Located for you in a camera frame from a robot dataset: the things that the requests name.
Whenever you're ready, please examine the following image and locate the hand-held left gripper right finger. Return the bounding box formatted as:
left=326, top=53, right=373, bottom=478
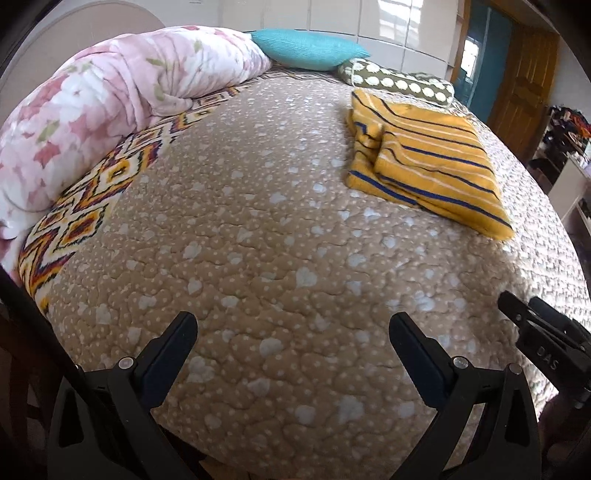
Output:
left=389, top=312, right=541, bottom=480

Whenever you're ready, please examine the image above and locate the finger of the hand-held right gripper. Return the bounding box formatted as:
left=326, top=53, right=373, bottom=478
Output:
left=529, top=296, right=591, bottom=342
left=498, top=291, right=555, bottom=340

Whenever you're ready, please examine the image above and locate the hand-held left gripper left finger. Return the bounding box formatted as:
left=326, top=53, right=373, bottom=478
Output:
left=46, top=311, right=199, bottom=480

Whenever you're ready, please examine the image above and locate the yellow striped knit sweater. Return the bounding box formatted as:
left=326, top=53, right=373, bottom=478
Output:
left=345, top=88, right=516, bottom=241

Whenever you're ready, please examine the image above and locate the white shelf unit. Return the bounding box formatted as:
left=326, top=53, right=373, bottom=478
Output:
left=549, top=157, right=591, bottom=241

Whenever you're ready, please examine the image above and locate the beige heart-patterned quilt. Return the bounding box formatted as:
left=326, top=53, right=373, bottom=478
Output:
left=46, top=74, right=591, bottom=472

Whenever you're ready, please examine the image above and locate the zigzag patterned blanket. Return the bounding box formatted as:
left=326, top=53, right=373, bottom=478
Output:
left=17, top=85, right=252, bottom=315

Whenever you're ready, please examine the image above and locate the cluttered dark rack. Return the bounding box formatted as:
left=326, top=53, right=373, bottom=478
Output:
left=531, top=105, right=591, bottom=181

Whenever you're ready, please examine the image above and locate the wooden door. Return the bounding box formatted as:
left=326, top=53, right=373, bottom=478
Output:
left=485, top=28, right=561, bottom=160

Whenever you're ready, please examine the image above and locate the green bolster pillow white print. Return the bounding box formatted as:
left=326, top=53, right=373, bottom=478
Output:
left=337, top=58, right=455, bottom=108

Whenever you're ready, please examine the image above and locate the teal glass door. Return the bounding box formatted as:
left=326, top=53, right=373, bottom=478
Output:
left=452, top=0, right=513, bottom=121

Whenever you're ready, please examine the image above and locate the pink floral comforter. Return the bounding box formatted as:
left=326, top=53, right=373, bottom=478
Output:
left=0, top=26, right=273, bottom=278

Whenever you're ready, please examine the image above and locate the glossy white wardrobe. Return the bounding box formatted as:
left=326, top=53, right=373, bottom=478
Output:
left=222, top=0, right=467, bottom=79

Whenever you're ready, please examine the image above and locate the teal pillow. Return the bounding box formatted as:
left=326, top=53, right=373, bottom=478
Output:
left=250, top=28, right=371, bottom=71

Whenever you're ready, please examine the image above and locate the pale rounded headboard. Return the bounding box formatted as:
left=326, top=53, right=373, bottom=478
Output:
left=0, top=0, right=167, bottom=100

